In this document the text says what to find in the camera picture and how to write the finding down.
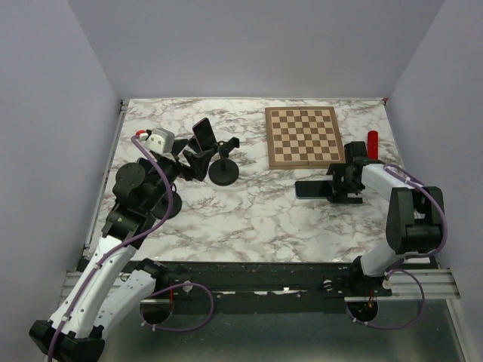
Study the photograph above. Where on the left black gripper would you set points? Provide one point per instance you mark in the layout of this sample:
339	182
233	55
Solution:
198	163

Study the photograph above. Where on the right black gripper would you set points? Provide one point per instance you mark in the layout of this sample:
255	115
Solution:
337	170

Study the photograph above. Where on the pink phone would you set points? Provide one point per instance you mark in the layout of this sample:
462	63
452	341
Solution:
204	134

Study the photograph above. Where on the black round-base clamp stand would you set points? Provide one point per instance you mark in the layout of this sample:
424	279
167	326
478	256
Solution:
224	172

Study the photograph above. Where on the blue phone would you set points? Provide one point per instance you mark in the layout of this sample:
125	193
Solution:
313	189

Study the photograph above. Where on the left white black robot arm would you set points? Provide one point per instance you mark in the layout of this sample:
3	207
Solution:
144	200

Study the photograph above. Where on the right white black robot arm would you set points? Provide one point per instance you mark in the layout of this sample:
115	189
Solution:
416	227

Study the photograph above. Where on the black wedge phone stand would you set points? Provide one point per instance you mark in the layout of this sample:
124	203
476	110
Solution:
193	144

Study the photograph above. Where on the black round-base stand left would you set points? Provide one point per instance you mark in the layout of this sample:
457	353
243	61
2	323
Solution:
161	208

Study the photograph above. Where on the red grey microphone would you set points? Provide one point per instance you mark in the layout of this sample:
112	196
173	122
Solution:
373	145

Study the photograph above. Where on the wooden chessboard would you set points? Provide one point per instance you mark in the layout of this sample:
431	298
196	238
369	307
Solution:
303	137

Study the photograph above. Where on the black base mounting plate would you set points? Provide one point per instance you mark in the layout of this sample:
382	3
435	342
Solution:
257	287

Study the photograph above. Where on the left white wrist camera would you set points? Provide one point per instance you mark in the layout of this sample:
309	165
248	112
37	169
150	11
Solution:
157	140

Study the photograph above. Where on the aluminium rail frame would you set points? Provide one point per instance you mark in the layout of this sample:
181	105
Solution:
259	218

